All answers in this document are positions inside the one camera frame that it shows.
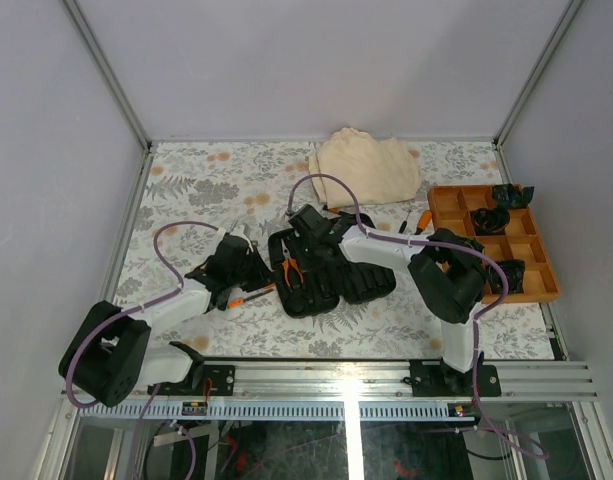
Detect orange black needle-nose pliers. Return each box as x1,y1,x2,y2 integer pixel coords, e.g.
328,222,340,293
281,240,304,289

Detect dark green tool case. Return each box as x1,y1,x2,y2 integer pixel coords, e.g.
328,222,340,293
268,228,396,318

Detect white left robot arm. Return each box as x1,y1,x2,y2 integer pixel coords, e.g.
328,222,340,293
58,232,272,407

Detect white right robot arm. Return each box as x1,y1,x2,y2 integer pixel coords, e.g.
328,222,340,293
287,205,488,395

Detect small precision screwdriver by bag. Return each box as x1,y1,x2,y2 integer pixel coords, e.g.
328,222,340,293
322,204,355,217

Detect orange utility knife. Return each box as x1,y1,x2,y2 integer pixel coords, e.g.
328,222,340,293
228,284,275,309

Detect floral table mat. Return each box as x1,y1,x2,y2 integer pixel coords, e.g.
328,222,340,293
98,139,557,359

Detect small black orange screwdriver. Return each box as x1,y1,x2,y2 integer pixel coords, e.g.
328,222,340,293
398,209,412,234

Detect cream cloth bag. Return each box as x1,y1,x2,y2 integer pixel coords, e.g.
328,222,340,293
308,127,422,208

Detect dark tape roll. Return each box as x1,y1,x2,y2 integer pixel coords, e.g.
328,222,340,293
470,207,510,236
492,183,535,210
487,259,526,294
461,237,485,253

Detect dark tape roll top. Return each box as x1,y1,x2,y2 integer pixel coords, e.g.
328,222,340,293
492,183,535,210

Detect orange compartment tray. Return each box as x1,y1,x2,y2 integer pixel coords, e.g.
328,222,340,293
428,184,560,303

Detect dark tape roll bottom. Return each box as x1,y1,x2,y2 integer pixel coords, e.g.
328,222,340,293
487,259,526,294

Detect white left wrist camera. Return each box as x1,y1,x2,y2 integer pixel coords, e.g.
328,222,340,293
228,223,256,250

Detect orange handled long screwdriver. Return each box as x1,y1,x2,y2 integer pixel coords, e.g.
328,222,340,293
415,210,433,235

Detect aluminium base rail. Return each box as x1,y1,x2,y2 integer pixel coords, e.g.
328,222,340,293
110,357,597,421

